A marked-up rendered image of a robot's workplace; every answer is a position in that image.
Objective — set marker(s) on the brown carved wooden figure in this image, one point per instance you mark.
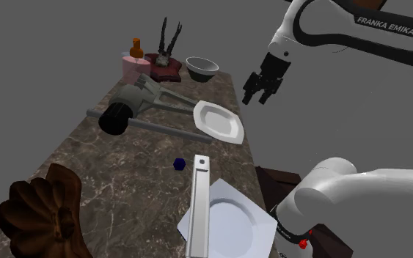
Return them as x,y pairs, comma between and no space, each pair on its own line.
45,214

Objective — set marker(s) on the white square plate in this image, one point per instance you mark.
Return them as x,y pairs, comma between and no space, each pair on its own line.
238,228

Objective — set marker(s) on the antler figure on red base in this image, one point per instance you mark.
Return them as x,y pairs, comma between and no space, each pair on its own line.
166,69

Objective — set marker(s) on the long grey rod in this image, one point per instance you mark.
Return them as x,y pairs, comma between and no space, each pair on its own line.
170,130

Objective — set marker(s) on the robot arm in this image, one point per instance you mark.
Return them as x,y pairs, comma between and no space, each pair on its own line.
338,200

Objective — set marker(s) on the small blue hexagonal block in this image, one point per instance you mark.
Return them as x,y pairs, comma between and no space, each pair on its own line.
179,164

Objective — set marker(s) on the grey bowl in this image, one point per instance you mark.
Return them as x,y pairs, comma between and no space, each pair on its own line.
201,69

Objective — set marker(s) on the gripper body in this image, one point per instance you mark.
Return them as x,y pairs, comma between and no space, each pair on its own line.
274,68

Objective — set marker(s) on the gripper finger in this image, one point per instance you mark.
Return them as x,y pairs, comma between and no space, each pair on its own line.
267,93
249,89

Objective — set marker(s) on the pink cup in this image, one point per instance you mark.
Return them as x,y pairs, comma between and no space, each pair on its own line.
134,71

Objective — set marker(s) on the white flat kitchen tool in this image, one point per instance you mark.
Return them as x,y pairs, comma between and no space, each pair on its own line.
199,207

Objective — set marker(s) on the grey tool with black drum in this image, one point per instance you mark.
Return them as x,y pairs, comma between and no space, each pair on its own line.
131,100

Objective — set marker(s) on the white octagonal plate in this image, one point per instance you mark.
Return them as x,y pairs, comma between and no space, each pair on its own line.
220,123

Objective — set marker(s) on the orange bottle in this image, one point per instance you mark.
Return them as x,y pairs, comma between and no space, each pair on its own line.
136,50

